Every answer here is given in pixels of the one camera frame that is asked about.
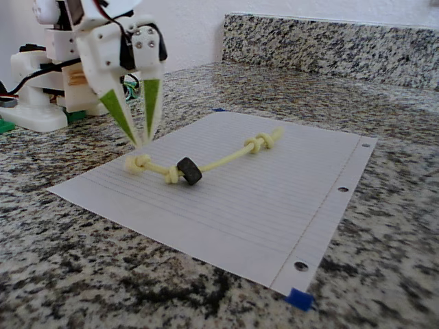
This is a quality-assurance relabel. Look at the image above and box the black ring bead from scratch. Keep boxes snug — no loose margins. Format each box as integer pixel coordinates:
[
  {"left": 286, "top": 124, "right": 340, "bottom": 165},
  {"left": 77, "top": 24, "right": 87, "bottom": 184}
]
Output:
[{"left": 176, "top": 156, "right": 203, "bottom": 186}]

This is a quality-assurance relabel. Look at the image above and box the yellow knotted rope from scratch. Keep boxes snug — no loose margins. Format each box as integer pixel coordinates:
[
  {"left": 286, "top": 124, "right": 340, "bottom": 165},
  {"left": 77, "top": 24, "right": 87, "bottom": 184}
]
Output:
[{"left": 123, "top": 125, "right": 285, "bottom": 186}]

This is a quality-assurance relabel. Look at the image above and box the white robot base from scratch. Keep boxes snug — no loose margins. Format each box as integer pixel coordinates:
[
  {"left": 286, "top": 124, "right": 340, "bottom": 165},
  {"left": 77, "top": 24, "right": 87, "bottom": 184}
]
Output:
[{"left": 0, "top": 51, "right": 110, "bottom": 133}]

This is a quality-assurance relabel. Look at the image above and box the green electronic component cluster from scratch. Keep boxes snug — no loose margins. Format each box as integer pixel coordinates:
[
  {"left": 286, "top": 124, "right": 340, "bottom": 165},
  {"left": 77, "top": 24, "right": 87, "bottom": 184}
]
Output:
[{"left": 121, "top": 73, "right": 142, "bottom": 102}]

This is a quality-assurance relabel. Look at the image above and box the lined paper sheet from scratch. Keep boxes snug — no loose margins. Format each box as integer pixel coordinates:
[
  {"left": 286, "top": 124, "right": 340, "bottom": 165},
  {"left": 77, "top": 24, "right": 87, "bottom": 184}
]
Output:
[{"left": 47, "top": 112, "right": 379, "bottom": 296}]

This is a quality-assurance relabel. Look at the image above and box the red black servo wire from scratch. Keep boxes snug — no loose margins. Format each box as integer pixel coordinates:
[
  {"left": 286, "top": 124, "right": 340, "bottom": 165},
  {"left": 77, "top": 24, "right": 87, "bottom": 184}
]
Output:
[{"left": 97, "top": 0, "right": 135, "bottom": 46}]

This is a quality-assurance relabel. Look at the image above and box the black braided cable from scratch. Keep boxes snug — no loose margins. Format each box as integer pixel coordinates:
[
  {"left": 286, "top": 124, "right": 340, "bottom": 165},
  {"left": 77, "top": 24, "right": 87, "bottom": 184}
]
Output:
[{"left": 8, "top": 57, "right": 83, "bottom": 97}]

